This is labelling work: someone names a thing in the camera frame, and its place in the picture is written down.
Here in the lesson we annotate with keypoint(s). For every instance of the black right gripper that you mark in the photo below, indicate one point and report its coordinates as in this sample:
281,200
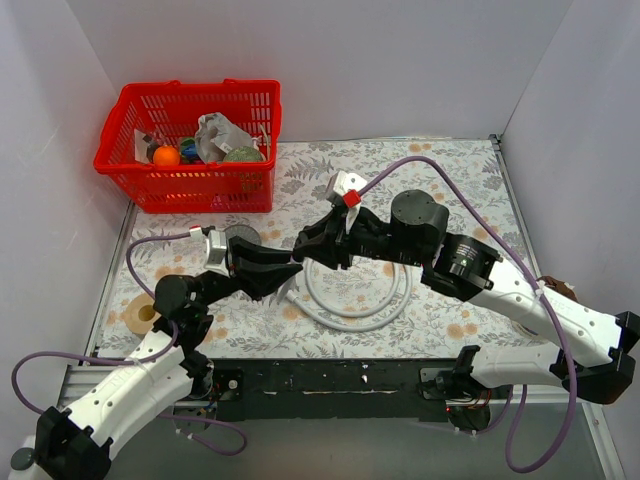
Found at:
342,240

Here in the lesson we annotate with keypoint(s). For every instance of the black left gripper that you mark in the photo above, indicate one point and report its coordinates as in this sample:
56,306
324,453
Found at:
235,267

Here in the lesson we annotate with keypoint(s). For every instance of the grey shower head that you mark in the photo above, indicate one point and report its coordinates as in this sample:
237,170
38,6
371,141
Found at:
247,233

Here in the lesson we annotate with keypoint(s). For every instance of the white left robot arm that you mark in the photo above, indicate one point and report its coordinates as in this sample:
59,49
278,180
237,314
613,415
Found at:
82,440

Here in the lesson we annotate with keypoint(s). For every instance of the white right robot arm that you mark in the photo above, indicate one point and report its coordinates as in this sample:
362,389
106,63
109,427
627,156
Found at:
579,346

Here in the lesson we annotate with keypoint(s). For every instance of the floral table mat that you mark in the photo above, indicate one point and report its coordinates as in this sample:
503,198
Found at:
367,311

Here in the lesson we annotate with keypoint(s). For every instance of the green round fruit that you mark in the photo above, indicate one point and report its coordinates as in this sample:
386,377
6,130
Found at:
244,154

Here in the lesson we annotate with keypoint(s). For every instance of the brown tape roll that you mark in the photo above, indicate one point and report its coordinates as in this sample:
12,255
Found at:
139,315

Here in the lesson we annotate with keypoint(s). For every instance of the crumpled grey paper bag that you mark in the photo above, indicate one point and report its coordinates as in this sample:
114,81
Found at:
217,136

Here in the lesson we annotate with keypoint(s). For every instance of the orange fruit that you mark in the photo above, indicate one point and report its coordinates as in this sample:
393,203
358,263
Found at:
166,156

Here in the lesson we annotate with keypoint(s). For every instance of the red plastic basket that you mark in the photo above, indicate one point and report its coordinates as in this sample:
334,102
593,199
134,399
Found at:
149,115

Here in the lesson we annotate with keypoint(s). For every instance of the white box device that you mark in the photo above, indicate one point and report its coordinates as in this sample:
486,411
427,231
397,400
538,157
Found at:
22,461

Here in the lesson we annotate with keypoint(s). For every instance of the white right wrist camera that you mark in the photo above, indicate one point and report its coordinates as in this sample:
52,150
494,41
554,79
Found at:
344,189

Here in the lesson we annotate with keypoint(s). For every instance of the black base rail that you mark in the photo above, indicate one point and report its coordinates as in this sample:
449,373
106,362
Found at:
316,388

